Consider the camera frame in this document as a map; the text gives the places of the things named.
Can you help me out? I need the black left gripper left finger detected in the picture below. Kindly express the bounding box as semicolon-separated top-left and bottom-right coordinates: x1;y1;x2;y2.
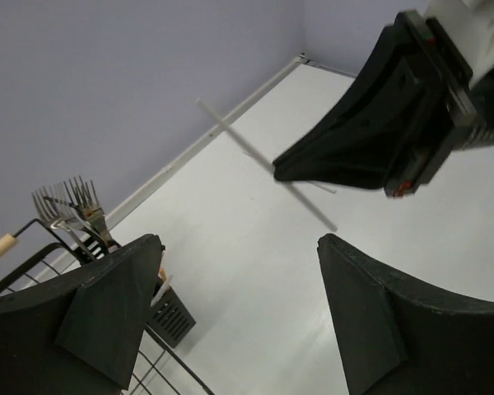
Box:
0;234;164;394

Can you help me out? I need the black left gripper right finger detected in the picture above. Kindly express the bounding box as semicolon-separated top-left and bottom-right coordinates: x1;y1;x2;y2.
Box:
317;234;494;394

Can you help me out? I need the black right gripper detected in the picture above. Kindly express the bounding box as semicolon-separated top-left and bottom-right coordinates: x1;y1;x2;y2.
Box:
273;12;494;198

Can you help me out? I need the white plastic chopstick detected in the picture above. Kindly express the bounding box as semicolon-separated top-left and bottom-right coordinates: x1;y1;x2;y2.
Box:
196;98;338;232

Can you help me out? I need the all silver fork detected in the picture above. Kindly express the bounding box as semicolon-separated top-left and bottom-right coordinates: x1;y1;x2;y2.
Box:
31;187;97;262

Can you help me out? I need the silver fork black riveted handle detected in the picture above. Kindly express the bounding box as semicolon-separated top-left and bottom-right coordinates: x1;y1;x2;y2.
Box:
76;207;114;247

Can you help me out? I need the black perforated utensil caddy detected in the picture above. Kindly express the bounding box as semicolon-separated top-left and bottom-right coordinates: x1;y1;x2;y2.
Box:
82;238;197;349

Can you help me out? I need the black wire dish rack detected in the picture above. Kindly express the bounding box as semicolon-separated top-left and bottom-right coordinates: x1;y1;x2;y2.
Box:
0;228;212;394

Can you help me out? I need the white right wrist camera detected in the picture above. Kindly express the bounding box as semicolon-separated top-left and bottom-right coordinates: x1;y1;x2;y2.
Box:
423;0;494;86

